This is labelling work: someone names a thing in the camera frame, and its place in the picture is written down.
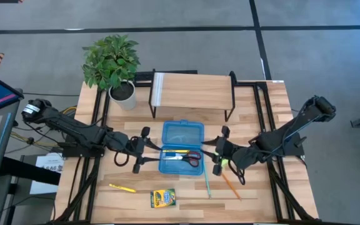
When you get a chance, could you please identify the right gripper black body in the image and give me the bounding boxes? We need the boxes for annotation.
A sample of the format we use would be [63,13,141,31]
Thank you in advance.
[212,126,240,176]

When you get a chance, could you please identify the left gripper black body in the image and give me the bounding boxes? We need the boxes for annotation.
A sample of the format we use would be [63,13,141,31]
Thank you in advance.
[126,126,151,174]

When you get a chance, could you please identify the red and black scissors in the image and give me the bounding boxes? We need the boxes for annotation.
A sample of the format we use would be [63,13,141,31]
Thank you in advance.
[162,151,202,168]

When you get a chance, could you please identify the blue translucent plastic pencil case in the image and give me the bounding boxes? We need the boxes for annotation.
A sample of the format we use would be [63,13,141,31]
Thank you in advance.
[157,119,206,176]

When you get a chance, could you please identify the yellow Crayola crayon box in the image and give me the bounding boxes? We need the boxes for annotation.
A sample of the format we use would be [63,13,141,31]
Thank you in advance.
[149,187,177,209]

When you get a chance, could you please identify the teal pencil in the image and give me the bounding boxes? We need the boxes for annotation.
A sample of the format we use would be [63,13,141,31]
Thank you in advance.
[202,157,213,200]

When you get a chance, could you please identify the orange pencil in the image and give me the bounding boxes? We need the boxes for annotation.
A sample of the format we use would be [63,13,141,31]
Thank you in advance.
[220,171,243,201]

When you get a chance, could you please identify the yellow pencil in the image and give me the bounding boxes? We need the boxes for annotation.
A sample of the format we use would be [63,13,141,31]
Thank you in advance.
[108,183,137,194]

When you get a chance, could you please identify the white plant pot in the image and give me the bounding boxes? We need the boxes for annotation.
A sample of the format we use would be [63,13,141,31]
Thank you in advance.
[107,79,137,111]

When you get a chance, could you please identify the wooden shelf with black legs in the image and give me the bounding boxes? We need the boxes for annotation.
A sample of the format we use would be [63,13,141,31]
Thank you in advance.
[147,69,238,123]

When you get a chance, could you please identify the green leafy plant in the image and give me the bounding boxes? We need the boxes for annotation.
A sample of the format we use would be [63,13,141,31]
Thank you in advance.
[81,34,142,90]

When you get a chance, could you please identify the white printed paper sheet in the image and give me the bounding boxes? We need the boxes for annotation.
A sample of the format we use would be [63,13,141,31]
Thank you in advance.
[29,152,65,195]

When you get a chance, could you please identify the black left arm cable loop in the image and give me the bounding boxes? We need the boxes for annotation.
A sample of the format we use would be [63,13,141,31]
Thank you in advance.
[113,149,131,168]

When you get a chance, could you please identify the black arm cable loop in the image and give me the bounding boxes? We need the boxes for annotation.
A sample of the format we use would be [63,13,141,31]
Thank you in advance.
[113,149,131,168]
[228,161,247,186]

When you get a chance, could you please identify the black right arm cable loop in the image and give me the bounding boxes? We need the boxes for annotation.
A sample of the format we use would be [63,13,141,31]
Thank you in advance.
[228,161,247,186]

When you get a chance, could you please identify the black aluminium table frame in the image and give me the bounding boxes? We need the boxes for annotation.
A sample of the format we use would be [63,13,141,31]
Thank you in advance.
[53,70,320,224]

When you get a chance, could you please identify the yellow cable bundle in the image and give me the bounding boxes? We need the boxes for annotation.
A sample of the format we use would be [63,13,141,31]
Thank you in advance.
[9,106,78,148]

